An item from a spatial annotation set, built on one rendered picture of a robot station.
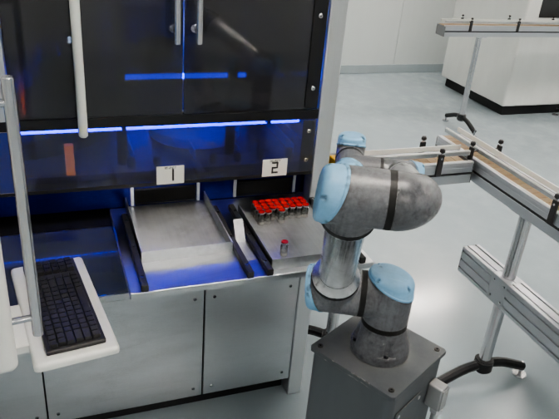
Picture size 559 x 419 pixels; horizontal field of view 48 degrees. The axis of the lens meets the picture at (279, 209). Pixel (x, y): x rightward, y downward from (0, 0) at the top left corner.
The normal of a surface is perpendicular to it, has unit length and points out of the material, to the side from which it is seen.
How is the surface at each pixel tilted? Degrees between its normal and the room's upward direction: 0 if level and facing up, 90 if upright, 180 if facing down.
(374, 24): 90
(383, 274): 7
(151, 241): 0
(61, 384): 90
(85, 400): 90
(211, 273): 0
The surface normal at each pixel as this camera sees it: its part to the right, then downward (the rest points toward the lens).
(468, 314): 0.08, -0.88
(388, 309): -0.11, 0.45
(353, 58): 0.33, 0.46
